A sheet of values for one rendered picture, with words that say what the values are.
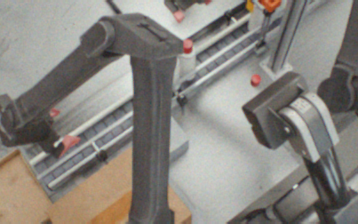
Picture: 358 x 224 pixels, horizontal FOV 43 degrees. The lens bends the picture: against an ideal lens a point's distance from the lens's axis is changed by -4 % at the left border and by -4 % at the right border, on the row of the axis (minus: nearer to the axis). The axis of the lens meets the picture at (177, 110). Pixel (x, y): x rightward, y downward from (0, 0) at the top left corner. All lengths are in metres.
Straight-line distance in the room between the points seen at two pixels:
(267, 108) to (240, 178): 0.91
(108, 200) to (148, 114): 0.52
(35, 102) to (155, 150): 0.32
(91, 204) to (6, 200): 0.45
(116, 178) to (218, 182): 0.41
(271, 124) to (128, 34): 0.25
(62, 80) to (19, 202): 0.77
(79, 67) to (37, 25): 1.00
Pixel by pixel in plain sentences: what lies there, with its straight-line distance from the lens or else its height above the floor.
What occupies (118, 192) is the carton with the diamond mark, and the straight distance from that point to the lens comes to 1.22.
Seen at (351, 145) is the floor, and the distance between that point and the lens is 2.55.
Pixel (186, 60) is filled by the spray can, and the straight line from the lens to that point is 1.44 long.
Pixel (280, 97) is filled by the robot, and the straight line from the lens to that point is 0.64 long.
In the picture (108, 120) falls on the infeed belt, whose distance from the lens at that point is 1.54.
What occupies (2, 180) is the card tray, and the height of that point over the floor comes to 0.83.
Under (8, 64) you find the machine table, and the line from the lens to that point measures 1.79.
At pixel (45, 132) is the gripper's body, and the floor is 1.26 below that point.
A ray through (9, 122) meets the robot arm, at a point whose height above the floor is 1.40.
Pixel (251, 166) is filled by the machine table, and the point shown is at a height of 0.83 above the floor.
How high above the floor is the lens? 2.30
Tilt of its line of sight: 68 degrees down
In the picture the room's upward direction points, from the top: 4 degrees counter-clockwise
